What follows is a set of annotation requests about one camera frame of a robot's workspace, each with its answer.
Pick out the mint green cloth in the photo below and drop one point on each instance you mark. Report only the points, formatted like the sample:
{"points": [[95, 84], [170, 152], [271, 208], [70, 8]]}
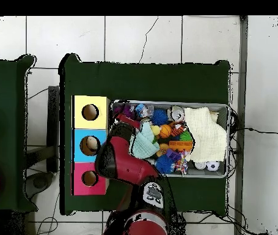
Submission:
{"points": [[143, 144]]}

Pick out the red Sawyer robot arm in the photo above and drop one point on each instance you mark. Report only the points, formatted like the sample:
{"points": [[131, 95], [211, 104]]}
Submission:
{"points": [[126, 164]]}

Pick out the wooden box with three holes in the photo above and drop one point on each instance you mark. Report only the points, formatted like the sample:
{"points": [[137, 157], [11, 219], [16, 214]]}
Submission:
{"points": [[99, 122]]}

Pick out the yellow plush duck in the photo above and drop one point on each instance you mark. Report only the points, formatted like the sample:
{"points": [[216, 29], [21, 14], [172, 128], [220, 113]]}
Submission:
{"points": [[155, 129]]}

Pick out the blue rubber koosh ball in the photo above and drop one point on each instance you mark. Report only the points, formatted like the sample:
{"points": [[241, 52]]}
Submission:
{"points": [[164, 164], [159, 117]]}

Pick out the orange toy basketball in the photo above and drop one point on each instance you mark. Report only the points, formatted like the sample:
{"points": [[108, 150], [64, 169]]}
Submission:
{"points": [[165, 131]]}

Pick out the dark green table cloth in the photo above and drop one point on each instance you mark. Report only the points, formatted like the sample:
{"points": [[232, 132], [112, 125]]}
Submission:
{"points": [[4, 85], [141, 80]]}

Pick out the dented white soda can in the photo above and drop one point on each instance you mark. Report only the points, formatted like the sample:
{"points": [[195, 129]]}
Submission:
{"points": [[177, 113]]}

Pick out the orange plastic bubble tray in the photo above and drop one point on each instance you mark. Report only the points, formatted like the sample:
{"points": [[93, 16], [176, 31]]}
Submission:
{"points": [[180, 145]]}

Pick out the multicoloured patterned cloth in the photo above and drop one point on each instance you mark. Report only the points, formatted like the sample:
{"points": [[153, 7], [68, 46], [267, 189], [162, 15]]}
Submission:
{"points": [[181, 165]]}

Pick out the black stand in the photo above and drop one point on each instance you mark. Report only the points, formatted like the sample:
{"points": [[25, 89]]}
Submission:
{"points": [[53, 117]]}

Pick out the cream knitted cloth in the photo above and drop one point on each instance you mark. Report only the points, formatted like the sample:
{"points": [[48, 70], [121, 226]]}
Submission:
{"points": [[207, 134]]}

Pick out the small soccer ball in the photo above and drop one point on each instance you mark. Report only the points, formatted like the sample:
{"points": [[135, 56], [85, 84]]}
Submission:
{"points": [[212, 166]]}

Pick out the dark grey rounded base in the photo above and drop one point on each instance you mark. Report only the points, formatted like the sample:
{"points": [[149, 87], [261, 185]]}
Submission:
{"points": [[39, 182]]}

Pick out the grey metal bar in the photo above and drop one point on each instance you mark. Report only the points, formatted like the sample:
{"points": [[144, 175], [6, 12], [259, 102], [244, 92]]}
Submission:
{"points": [[242, 73]]}

